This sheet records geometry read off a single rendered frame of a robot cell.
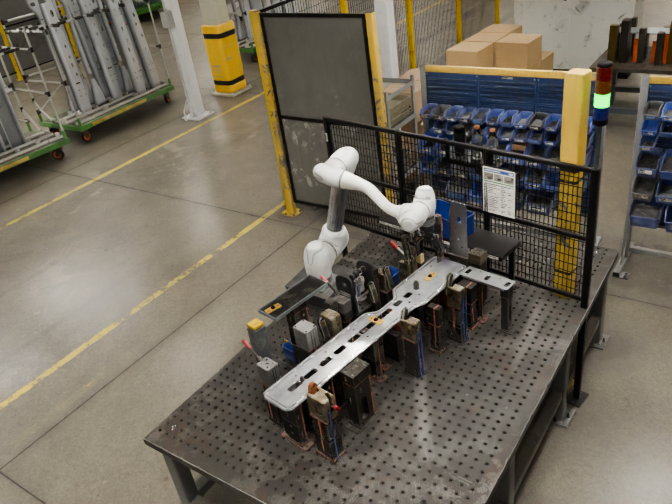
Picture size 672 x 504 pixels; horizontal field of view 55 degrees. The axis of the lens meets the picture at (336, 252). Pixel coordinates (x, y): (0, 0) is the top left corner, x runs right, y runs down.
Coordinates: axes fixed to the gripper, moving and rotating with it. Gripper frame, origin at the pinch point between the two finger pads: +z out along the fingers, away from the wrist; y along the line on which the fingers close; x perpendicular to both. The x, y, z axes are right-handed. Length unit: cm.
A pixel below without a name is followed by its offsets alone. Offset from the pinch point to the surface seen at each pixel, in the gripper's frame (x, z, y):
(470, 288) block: 4.4, 15.3, 22.8
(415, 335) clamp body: -43, 16, 22
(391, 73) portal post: 334, 29, -297
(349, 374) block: -87, 10, 18
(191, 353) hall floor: -62, 113, -183
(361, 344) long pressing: -65, 13, 6
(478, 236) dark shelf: 45.5, 10.4, 1.9
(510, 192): 54, -18, 17
